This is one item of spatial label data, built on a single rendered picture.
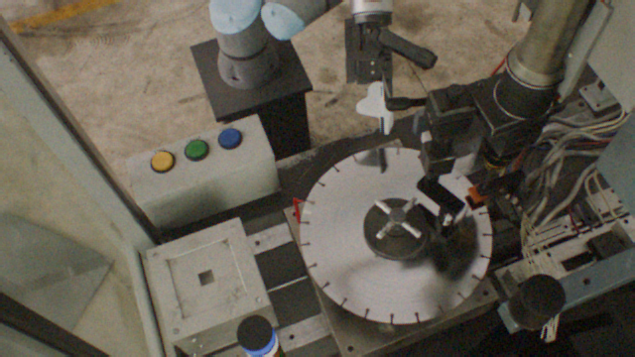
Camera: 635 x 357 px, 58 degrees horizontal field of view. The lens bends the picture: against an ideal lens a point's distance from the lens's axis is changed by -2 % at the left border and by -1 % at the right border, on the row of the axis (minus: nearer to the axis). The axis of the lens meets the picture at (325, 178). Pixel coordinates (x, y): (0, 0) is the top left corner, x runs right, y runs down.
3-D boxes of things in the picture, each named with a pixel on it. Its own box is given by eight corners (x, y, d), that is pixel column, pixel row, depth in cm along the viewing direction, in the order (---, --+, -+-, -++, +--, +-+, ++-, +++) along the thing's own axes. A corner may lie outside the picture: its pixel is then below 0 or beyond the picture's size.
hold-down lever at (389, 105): (400, 143, 79) (402, 131, 77) (382, 108, 82) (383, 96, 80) (451, 124, 80) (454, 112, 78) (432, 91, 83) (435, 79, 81)
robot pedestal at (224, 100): (212, 173, 216) (154, 35, 151) (312, 138, 222) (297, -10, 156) (244, 267, 198) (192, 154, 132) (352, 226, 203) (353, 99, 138)
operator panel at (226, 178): (159, 234, 123) (136, 203, 110) (147, 192, 128) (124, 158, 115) (282, 189, 127) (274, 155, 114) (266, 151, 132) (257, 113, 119)
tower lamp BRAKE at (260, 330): (246, 361, 72) (242, 356, 69) (236, 328, 74) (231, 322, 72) (280, 348, 73) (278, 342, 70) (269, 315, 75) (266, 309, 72)
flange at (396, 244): (379, 190, 103) (379, 183, 101) (437, 215, 100) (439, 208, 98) (352, 242, 99) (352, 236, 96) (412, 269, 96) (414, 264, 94)
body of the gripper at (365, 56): (346, 87, 108) (343, 23, 107) (392, 85, 108) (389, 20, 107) (347, 84, 100) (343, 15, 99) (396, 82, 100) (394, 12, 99)
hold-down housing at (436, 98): (423, 184, 90) (441, 107, 72) (414, 158, 92) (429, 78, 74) (456, 176, 90) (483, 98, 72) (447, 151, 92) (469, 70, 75)
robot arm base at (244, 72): (211, 53, 147) (203, 26, 138) (268, 35, 149) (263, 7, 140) (228, 97, 140) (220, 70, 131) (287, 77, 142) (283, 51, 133)
